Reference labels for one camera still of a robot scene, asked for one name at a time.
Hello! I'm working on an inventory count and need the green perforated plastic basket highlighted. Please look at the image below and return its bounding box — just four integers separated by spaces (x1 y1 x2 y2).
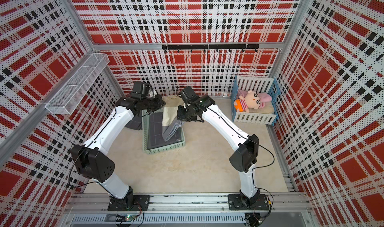
142 109 186 155

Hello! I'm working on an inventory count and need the beige and grey pillowcase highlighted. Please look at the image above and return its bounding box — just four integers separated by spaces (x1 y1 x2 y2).
162 95 185 141

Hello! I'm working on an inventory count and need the dark grey checked pillowcase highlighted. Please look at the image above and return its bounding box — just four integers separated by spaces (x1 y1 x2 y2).
125 114 143 131
148 112 185 150

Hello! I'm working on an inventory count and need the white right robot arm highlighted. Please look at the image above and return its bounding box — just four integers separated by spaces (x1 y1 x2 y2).
177 94 260 202

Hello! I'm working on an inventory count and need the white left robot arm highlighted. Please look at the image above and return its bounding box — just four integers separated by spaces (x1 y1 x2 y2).
71 95 166 200

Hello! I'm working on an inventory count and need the pink plush doll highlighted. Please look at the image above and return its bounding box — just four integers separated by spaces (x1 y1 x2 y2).
233 90 273 113

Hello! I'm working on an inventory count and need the blue white toy crib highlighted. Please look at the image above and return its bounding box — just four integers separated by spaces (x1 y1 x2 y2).
231 76 281 126

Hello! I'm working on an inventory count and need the cream fluffy crib mattress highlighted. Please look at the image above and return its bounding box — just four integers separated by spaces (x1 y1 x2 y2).
238 90 276 115

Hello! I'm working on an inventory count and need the small green circuit board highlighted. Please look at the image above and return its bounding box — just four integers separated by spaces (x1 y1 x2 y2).
116 215 137 223

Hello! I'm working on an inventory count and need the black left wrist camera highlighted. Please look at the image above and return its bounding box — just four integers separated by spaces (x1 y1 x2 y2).
130 82 151 100

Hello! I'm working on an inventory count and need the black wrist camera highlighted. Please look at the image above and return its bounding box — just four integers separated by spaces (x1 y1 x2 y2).
130 82 151 100
178 86 200 106

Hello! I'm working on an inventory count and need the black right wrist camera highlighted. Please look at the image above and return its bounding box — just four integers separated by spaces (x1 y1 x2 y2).
178 86 200 106

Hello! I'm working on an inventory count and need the white wire mesh shelf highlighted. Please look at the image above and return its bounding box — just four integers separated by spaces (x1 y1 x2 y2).
46 53 109 115

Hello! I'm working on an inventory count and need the black wall hook rail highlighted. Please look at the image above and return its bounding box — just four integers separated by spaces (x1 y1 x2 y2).
162 44 260 51

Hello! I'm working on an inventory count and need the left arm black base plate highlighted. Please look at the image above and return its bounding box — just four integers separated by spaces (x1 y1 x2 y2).
108 195 151 212

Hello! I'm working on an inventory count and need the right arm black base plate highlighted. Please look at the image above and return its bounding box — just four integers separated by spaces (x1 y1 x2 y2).
228 194 270 211

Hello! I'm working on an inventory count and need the aluminium front rail frame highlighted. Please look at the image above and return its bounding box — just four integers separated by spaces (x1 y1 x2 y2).
59 192 319 227

